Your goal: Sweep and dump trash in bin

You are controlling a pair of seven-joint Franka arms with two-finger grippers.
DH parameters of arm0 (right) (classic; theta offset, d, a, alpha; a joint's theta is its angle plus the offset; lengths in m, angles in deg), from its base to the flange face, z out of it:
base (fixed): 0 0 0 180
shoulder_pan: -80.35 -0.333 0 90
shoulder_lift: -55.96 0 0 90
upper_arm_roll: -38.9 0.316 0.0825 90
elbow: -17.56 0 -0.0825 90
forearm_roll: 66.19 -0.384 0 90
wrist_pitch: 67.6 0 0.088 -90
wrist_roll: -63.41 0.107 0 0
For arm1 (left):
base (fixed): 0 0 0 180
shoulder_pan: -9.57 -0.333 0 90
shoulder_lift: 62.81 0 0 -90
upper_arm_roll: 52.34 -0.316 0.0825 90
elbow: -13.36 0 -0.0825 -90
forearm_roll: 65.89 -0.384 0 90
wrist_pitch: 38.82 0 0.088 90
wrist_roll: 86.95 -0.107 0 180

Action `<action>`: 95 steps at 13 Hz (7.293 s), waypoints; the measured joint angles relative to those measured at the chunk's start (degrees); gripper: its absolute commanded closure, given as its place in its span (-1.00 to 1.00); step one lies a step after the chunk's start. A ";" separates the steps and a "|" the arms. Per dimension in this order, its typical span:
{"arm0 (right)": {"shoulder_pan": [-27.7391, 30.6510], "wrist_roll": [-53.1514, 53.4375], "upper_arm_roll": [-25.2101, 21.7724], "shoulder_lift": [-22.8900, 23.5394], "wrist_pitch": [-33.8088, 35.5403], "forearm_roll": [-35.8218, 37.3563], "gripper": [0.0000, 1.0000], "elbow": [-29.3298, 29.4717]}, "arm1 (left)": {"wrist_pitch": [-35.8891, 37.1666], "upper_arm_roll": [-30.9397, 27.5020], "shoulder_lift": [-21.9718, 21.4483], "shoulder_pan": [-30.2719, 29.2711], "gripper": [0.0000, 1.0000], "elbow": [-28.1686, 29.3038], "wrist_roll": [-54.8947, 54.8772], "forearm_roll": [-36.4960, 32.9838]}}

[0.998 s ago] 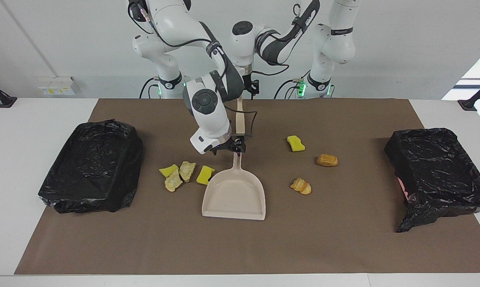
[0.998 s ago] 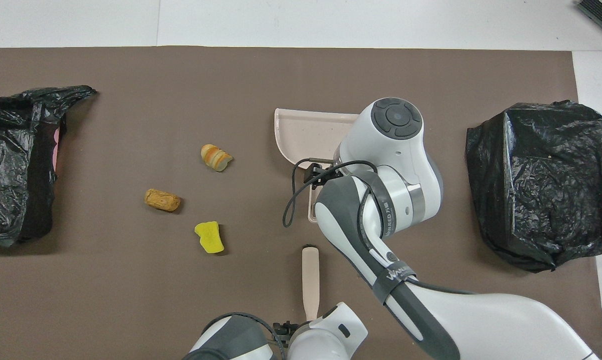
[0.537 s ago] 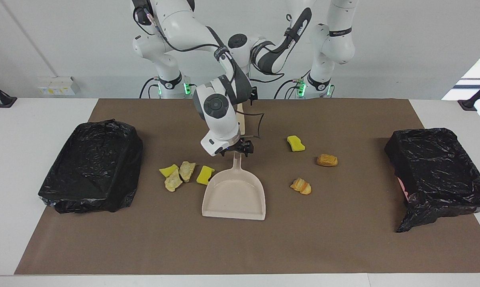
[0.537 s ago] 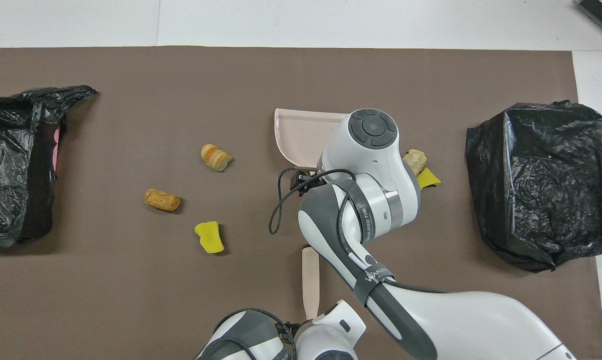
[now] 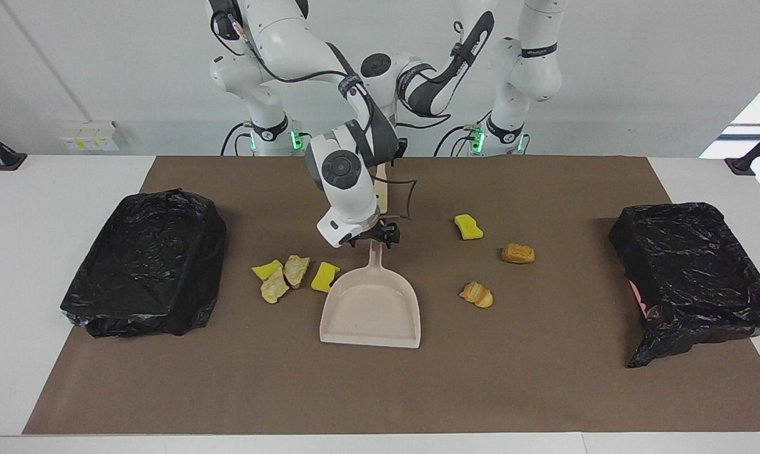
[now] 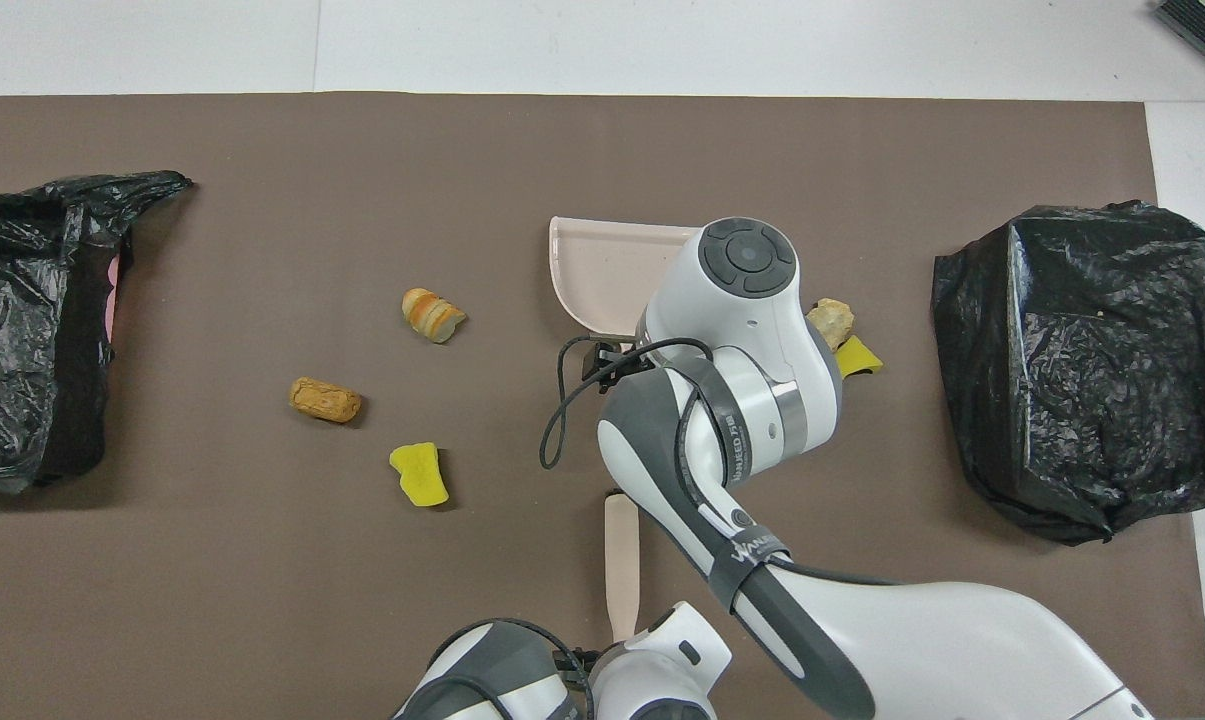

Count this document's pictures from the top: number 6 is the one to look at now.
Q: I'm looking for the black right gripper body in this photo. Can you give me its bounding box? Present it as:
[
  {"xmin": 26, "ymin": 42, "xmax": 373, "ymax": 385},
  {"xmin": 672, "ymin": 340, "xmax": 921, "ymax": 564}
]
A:
[{"xmin": 581, "ymin": 339, "xmax": 632, "ymax": 387}]

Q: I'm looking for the beige plastic dustpan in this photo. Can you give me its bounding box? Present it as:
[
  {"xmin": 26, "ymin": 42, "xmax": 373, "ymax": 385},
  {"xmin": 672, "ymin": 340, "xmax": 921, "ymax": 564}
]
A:
[{"xmin": 548, "ymin": 216, "xmax": 708, "ymax": 341}]

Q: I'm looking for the striped orange croissant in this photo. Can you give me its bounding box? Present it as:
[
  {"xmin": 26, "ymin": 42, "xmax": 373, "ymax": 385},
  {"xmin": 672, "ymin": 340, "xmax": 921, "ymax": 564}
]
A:
[{"xmin": 401, "ymin": 288, "xmax": 468, "ymax": 345}]

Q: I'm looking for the beige handled black bristle brush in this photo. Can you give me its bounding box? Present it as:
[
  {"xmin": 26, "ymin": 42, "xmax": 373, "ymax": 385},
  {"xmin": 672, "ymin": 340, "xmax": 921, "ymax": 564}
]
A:
[{"xmin": 603, "ymin": 490, "xmax": 643, "ymax": 643}]

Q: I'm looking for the thick yellow sponge block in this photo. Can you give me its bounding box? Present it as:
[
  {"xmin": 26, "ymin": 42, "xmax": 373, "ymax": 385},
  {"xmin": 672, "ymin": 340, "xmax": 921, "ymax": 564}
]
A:
[{"xmin": 388, "ymin": 441, "xmax": 451, "ymax": 509}]

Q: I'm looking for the yellow sponge wedge piece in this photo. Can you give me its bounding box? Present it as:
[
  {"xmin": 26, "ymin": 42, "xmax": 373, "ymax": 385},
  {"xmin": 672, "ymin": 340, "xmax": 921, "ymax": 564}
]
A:
[{"xmin": 835, "ymin": 335, "xmax": 885, "ymax": 379}]

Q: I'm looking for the brown bread bun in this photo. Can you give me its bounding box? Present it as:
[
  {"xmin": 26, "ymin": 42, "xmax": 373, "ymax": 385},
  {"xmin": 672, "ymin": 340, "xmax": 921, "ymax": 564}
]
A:
[{"xmin": 289, "ymin": 376, "xmax": 364, "ymax": 424}]

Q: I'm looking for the black bag lined pink bin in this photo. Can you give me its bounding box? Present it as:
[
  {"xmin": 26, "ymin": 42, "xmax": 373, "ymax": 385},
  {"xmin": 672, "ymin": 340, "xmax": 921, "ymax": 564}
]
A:
[{"xmin": 0, "ymin": 170, "xmax": 195, "ymax": 496}]

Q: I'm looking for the brown table mat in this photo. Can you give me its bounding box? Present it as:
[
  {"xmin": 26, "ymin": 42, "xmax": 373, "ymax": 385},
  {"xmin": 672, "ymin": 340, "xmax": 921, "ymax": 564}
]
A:
[{"xmin": 0, "ymin": 92, "xmax": 1205, "ymax": 720}]

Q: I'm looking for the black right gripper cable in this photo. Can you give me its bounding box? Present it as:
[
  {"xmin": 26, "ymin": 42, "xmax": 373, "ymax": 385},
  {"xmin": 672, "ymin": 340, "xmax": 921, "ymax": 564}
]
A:
[{"xmin": 539, "ymin": 337, "xmax": 715, "ymax": 471}]

